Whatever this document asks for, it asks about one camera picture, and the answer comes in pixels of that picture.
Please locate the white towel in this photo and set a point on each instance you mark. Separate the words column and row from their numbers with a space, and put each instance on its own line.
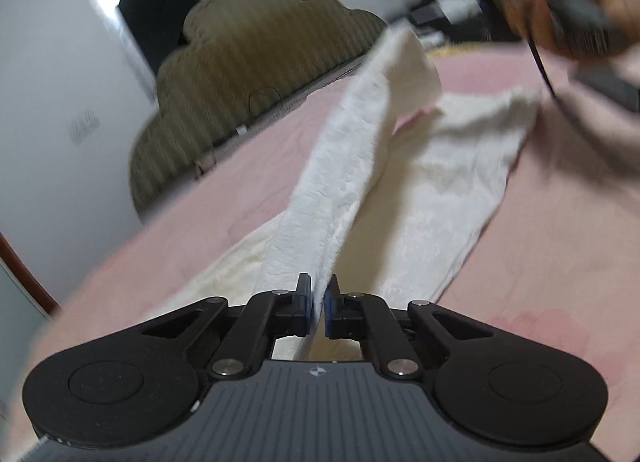
column 350, row 181

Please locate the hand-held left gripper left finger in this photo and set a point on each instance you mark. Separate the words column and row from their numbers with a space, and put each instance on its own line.
column 304, row 309

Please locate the brown wooden frame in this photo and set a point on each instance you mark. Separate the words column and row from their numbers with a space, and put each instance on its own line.
column 27, row 274

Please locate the olive striped headboard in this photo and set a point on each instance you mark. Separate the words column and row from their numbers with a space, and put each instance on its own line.
column 240, row 66

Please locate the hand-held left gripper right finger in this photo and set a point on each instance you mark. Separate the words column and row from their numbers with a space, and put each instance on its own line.
column 330, row 312

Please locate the dark doorway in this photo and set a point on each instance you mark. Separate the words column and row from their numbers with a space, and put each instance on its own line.
column 150, row 6

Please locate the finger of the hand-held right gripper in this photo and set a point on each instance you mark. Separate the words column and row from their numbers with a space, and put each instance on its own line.
column 407, row 16

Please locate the white wall switch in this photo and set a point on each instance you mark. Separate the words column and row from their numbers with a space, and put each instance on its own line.
column 84, row 127

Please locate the pink blanket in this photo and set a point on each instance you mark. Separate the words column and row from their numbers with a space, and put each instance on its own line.
column 550, row 242

